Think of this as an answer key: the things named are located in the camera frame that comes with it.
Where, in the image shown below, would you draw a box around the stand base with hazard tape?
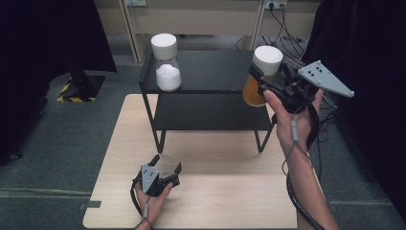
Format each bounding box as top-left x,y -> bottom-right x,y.
56,70 -> 106,104

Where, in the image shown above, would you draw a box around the right hand-held gripper cable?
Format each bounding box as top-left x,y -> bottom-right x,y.
281,106 -> 327,230

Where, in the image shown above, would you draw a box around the person's right hand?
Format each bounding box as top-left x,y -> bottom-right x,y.
262,88 -> 325,155

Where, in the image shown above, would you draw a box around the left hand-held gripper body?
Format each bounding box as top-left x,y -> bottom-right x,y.
131,162 -> 181,197

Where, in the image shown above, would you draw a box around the black floor cable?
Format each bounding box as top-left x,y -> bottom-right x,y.
314,109 -> 338,182

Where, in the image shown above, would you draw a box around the black plugged power cables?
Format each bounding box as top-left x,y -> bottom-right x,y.
235,3 -> 308,70

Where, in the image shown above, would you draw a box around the black two-tier shelf rack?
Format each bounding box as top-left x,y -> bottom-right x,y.
138,40 -> 293,154

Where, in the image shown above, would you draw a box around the jar of orange powder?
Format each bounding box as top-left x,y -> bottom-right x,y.
241,45 -> 284,108

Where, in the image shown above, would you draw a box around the hand-held gripper cable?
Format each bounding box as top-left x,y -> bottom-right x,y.
281,106 -> 327,230
129,177 -> 155,230

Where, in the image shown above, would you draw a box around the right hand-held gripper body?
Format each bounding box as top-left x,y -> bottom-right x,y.
261,59 -> 355,115

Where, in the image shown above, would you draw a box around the left hand-held gripper cable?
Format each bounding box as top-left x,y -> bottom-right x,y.
129,177 -> 155,230

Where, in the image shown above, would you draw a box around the grey tape piece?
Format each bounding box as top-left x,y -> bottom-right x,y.
79,199 -> 102,211

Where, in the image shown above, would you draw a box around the jar of white powder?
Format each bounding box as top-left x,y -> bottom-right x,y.
149,33 -> 183,93

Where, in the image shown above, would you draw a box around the white cable bundle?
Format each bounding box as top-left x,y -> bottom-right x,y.
321,92 -> 339,110

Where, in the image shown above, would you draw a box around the person's left hand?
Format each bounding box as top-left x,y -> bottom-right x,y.
134,181 -> 174,228

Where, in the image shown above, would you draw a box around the black curtain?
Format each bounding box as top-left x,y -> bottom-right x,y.
301,0 -> 406,222
0,0 -> 119,166

